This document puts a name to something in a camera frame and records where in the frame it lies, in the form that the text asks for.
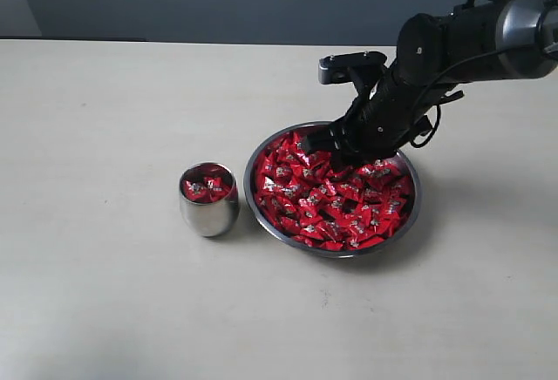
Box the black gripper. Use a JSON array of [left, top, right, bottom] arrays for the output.
[[304, 59, 459, 171]]

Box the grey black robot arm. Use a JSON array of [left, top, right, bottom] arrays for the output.
[[302, 0, 557, 164]]

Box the metal bowl of red candies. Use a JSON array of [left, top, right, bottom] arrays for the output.
[[242, 121, 424, 259]]

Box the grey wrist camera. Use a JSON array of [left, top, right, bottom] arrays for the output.
[[318, 51, 387, 85]]

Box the red wrapped candy front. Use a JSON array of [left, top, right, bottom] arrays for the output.
[[300, 221, 347, 252]]

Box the stainless steel cup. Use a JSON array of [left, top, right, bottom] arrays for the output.
[[179, 162, 240, 238]]

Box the black cable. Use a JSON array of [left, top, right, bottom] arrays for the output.
[[405, 0, 558, 150]]

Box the red candy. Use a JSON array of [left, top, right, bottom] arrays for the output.
[[380, 195, 412, 220], [208, 181, 232, 203], [256, 174, 285, 197], [300, 221, 347, 252], [181, 180, 209, 203], [203, 176, 230, 195]]

